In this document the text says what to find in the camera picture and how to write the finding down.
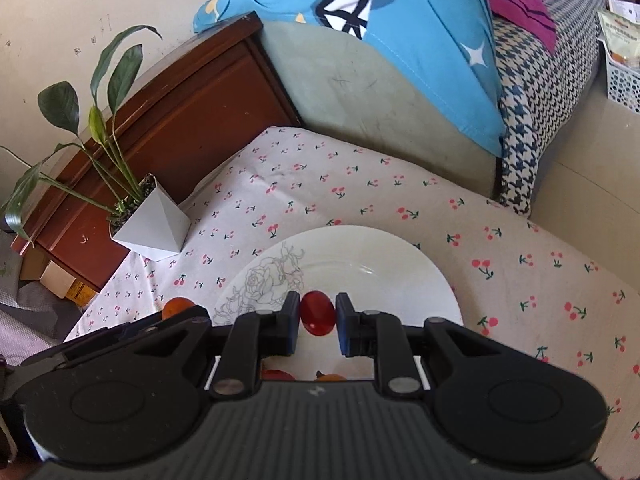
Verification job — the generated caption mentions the blue printed quilt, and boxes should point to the blue printed quilt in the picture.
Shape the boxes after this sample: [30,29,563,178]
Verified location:
[192,0,506,158]

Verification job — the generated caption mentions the houndstooth bed sheet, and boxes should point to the houndstooth bed sheet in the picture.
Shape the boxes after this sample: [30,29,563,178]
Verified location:
[492,0,616,218]

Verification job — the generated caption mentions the purple cloth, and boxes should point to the purple cloth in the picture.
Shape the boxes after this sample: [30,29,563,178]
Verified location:
[470,0,558,53]

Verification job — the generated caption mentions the dark wooden cabinet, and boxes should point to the dark wooden cabinet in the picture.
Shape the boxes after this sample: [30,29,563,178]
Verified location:
[10,11,301,293]

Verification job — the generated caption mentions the white plate with flower drawing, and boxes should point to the white plate with flower drawing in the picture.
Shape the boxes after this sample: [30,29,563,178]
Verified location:
[212,225,465,383]

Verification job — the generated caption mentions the potted plant in white pot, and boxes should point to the potted plant in white pot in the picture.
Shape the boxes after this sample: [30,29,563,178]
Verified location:
[0,25,192,262]

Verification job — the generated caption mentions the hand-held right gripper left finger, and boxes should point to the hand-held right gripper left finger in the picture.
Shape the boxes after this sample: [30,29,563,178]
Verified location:
[132,291,302,400]

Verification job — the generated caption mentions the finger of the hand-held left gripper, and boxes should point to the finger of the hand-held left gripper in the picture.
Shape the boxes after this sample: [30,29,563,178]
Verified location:
[22,305,208,376]

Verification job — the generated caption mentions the cherry print tablecloth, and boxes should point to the cherry print tablecloth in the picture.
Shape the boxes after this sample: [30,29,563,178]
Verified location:
[62,126,640,461]

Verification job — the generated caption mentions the pale green sofa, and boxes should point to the pale green sofa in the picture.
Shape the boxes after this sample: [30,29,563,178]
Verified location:
[260,20,506,201]

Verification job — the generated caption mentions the open cardboard box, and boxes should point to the open cardboard box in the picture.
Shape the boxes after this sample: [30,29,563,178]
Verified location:
[20,250,101,308]

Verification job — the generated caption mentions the lilac checked cloth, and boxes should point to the lilac checked cloth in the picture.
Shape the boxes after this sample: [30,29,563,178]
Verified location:
[0,230,81,366]

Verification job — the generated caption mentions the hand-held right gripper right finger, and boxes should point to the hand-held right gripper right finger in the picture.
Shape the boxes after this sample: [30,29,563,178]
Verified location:
[335,291,506,401]

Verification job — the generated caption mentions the snack packet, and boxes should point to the snack packet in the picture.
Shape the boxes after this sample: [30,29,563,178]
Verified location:
[602,0,640,68]

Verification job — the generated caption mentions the white plastic basket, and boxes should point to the white plastic basket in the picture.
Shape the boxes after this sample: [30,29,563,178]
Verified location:
[597,10,640,113]

